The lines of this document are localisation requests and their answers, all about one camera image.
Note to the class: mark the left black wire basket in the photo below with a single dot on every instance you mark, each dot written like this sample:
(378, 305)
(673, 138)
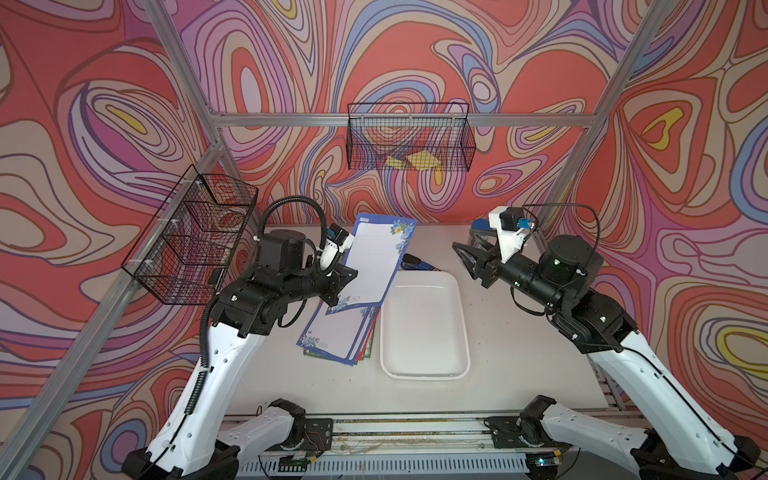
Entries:
(182, 257)

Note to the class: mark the back black wire basket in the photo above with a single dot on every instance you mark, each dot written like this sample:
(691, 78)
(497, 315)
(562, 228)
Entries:
(376, 130)

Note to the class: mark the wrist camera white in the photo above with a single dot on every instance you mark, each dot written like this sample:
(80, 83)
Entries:
(337, 241)
(513, 226)

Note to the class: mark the yellow sticky note large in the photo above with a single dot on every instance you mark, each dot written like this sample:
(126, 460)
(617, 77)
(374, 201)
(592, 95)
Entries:
(424, 160)

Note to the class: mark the blue black stapler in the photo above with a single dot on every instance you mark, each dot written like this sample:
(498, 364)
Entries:
(413, 263)

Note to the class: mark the white plastic storage tray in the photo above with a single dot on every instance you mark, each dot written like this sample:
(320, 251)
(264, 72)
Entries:
(423, 334)

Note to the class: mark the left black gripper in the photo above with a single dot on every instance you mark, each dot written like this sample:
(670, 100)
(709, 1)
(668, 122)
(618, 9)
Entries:
(338, 278)

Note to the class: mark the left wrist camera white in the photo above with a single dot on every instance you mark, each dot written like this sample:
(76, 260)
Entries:
(337, 241)

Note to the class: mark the yellow sticky note small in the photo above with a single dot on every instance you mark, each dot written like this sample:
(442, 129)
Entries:
(394, 163)

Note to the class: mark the blue stationery sheet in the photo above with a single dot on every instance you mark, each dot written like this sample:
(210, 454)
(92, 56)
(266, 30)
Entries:
(336, 336)
(380, 241)

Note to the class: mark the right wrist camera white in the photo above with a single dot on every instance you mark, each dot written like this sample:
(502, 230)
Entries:
(513, 226)

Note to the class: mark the blue lid pen tube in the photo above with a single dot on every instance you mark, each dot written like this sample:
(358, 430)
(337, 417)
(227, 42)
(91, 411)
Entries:
(481, 225)

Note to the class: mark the black wire basket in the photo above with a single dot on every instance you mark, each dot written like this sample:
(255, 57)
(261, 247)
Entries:
(376, 130)
(182, 257)

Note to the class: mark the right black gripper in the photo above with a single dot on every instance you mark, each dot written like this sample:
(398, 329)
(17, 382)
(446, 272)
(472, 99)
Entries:
(481, 260)

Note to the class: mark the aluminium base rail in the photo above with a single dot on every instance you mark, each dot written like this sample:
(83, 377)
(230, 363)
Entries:
(453, 445)

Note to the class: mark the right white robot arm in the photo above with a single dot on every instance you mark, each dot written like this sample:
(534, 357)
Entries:
(681, 441)

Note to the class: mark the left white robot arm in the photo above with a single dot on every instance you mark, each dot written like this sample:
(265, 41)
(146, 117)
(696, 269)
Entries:
(234, 326)

